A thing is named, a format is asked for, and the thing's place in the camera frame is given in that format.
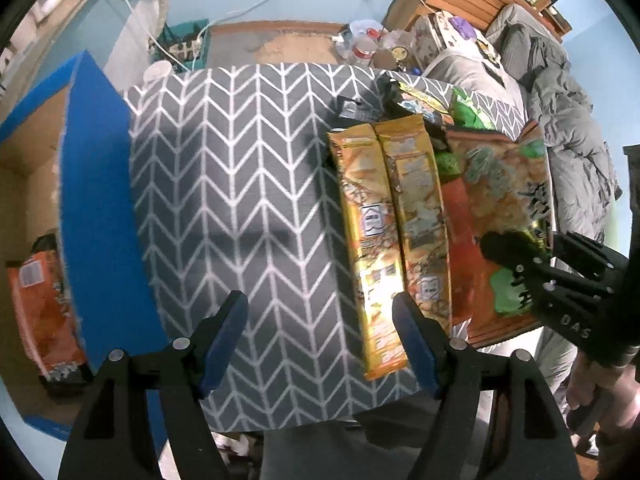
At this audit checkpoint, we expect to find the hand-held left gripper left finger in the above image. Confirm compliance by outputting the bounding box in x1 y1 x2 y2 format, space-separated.
57 290 251 480

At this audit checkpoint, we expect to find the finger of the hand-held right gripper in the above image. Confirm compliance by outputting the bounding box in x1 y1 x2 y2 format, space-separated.
479 231 556 302
551 231 631 296

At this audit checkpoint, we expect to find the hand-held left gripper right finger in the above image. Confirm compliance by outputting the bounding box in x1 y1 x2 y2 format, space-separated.
391 292 583 480

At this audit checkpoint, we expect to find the large orange green snack bag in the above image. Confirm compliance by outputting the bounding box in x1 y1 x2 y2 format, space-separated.
442 120 556 326

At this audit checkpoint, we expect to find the yellow snack packet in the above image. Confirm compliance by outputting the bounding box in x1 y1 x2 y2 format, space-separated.
374 114 453 333
326 122 408 381

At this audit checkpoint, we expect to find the bright green snack bag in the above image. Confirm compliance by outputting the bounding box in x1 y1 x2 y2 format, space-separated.
447 87 497 132

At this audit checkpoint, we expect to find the blue cardboard box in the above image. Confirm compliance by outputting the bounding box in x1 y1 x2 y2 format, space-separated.
0 50 171 456

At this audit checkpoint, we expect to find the black snack packet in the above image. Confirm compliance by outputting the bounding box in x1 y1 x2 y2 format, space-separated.
334 95 386 123

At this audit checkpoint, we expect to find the person's right hand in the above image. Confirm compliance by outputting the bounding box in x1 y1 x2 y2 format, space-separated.
565 354 640 442

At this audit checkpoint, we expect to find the grey chevron table cloth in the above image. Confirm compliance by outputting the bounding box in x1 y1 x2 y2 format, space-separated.
122 62 531 433

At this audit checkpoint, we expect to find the grey duvet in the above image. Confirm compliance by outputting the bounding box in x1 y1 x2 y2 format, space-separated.
500 25 623 241

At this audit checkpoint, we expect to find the dark packet with yellow print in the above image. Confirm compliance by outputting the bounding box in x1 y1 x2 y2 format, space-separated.
382 77 456 126

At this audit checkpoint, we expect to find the bed with grey sheet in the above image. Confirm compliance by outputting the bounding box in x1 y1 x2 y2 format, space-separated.
420 5 626 241

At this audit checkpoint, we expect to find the purple item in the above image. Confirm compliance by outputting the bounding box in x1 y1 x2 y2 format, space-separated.
450 17 478 41

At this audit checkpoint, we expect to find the clear bottle with red cap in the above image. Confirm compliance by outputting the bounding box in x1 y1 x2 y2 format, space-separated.
350 42 381 68

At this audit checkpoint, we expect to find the white plastic jar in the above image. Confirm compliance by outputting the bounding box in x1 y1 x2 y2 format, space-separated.
144 61 173 83

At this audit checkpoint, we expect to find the white power strip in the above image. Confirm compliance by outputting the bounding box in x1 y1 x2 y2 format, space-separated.
167 40 203 58

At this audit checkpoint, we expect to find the teal basket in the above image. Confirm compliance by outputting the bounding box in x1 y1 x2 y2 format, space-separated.
160 19 210 71

